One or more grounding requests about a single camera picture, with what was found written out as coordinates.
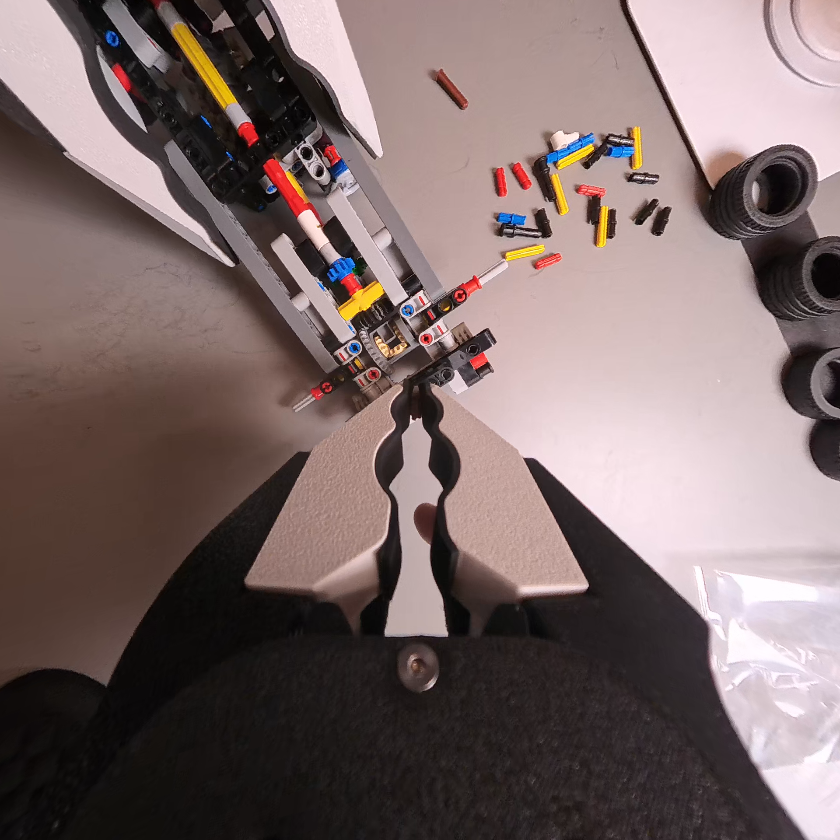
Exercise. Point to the lego car chassis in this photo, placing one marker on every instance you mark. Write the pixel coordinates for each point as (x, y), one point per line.
(295, 275)

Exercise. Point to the pile of loose lego pins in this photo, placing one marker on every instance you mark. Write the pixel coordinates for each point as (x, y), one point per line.
(558, 190)

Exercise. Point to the black rubber lego tire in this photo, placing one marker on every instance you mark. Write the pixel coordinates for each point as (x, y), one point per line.
(825, 453)
(800, 387)
(784, 282)
(732, 197)

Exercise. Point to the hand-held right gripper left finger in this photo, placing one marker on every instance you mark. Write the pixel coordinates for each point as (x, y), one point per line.
(321, 518)

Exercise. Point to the person's right hand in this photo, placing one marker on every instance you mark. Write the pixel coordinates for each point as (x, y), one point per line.
(425, 522)

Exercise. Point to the empty clear plastic bag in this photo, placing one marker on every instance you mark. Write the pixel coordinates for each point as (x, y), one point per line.
(774, 656)

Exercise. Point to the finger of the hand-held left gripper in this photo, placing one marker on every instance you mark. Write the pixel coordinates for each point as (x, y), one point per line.
(52, 79)
(328, 52)

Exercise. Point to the brown lego axle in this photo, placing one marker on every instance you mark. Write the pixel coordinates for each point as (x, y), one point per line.
(451, 88)

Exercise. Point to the black lego beam subassembly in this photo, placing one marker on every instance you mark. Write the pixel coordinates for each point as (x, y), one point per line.
(476, 344)

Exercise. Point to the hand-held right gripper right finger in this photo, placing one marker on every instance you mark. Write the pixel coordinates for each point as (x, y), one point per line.
(512, 518)

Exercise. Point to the white book stand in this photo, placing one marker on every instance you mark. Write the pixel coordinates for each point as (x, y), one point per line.
(709, 79)

